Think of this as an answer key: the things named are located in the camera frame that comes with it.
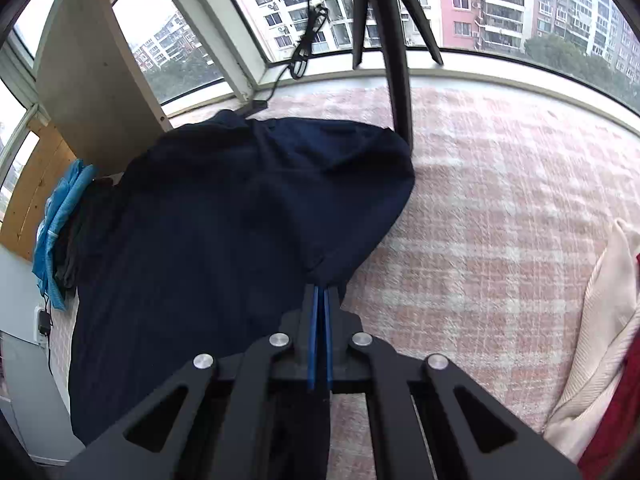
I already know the cream knit sweater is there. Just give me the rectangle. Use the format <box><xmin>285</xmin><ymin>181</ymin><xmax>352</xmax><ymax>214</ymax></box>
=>
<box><xmin>544</xmin><ymin>219</ymin><xmax>639</xmax><ymax>463</ymax></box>

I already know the dark grey folded garment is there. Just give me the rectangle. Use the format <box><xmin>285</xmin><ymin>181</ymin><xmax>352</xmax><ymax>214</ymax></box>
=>
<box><xmin>53</xmin><ymin>178</ymin><xmax>116</xmax><ymax>296</ymax></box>

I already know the grey wooden board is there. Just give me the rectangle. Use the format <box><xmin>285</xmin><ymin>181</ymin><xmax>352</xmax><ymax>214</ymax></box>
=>
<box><xmin>35</xmin><ymin>0</ymin><xmax>171</xmax><ymax>174</ymax></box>

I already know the navy blue sweatshirt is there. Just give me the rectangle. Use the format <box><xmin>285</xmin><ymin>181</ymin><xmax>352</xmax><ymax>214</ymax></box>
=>
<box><xmin>68</xmin><ymin>110</ymin><xmax>414</xmax><ymax>479</ymax></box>

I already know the black power cable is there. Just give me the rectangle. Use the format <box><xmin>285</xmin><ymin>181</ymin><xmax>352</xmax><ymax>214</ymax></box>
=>
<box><xmin>42</xmin><ymin>294</ymin><xmax>56</xmax><ymax>376</ymax></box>

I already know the dark red garment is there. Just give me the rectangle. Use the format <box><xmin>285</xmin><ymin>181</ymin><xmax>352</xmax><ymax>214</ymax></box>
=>
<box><xmin>577</xmin><ymin>253</ymin><xmax>640</xmax><ymax>467</ymax></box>

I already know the pink plaid tablecloth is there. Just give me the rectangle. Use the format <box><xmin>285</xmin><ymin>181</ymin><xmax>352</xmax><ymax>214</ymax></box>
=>
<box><xmin>49</xmin><ymin>79</ymin><xmax>640</xmax><ymax>480</ymax></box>

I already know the light pine wooden board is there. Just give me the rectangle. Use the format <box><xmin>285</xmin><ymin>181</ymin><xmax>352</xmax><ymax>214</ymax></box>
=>
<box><xmin>1</xmin><ymin>118</ymin><xmax>76</xmax><ymax>261</ymax></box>

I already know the blue folded garment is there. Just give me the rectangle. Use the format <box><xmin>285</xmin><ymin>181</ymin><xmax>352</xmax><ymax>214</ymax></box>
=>
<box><xmin>32</xmin><ymin>159</ymin><xmax>96</xmax><ymax>311</ymax></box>

